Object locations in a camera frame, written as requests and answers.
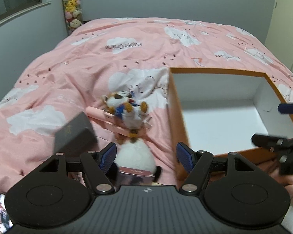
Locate red panda plush toy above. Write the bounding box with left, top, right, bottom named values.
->
left=102, top=90, right=149, bottom=143

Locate stack of plush toys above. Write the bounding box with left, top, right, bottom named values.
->
left=62, top=0, right=83, bottom=35

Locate pink cloud-print duvet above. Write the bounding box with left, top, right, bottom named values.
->
left=0, top=17, right=293, bottom=234

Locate orange cardboard box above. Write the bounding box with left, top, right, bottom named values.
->
left=167, top=67, right=293, bottom=183

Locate pink flat holder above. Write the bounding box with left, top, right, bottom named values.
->
left=85, top=106, right=151, bottom=138

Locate dark grey gift box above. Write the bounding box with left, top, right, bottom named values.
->
left=53, top=112, right=98, bottom=157

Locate white plush toy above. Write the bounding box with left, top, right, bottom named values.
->
left=114, top=138, right=161, bottom=185

